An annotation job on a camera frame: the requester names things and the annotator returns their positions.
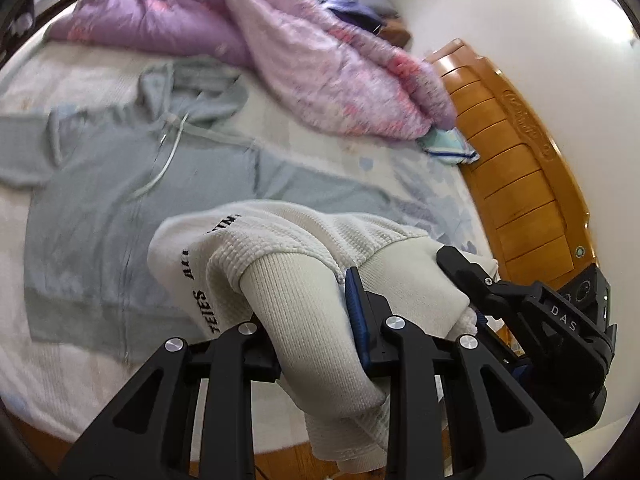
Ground bed with floral sheet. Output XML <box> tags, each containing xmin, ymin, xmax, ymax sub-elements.
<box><xmin>0</xmin><ymin>45</ymin><xmax>501</xmax><ymax>443</ymax></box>

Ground grey zip hoodie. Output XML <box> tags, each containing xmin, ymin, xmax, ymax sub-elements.
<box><xmin>0</xmin><ymin>57</ymin><xmax>443</xmax><ymax>367</ymax></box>

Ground brown chair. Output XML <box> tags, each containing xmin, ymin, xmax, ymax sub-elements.
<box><xmin>379</xmin><ymin>19</ymin><xmax>414</xmax><ymax>52</ymax></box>

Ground blue folded duvet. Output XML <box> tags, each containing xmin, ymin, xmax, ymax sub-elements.
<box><xmin>300</xmin><ymin>0</ymin><xmax>397</xmax><ymax>27</ymax></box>

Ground blue striped pillow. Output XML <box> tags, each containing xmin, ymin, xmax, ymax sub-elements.
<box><xmin>417</xmin><ymin>127</ymin><xmax>481</xmax><ymax>166</ymax></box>

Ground white button jacket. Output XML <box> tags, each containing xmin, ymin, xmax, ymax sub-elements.
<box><xmin>147</xmin><ymin>199</ymin><xmax>501</xmax><ymax>477</ymax></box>

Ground purple floral quilt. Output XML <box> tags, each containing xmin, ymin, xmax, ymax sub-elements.
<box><xmin>44</xmin><ymin>0</ymin><xmax>459</xmax><ymax>141</ymax></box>

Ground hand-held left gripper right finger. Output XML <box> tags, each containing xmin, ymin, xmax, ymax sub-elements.
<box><xmin>344</xmin><ymin>267</ymin><xmax>585</xmax><ymax>480</ymax></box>

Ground wooden headboard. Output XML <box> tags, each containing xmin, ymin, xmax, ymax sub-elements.
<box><xmin>424</xmin><ymin>37</ymin><xmax>599</xmax><ymax>292</ymax></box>

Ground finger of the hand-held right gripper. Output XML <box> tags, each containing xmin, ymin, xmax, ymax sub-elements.
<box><xmin>435</xmin><ymin>245</ymin><xmax>502</xmax><ymax>307</ymax></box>
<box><xmin>472</xmin><ymin>310</ymin><xmax>532</xmax><ymax>383</ymax></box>

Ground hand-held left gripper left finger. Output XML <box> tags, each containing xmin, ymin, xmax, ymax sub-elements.
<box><xmin>57</xmin><ymin>322</ymin><xmax>282</xmax><ymax>480</ymax></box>

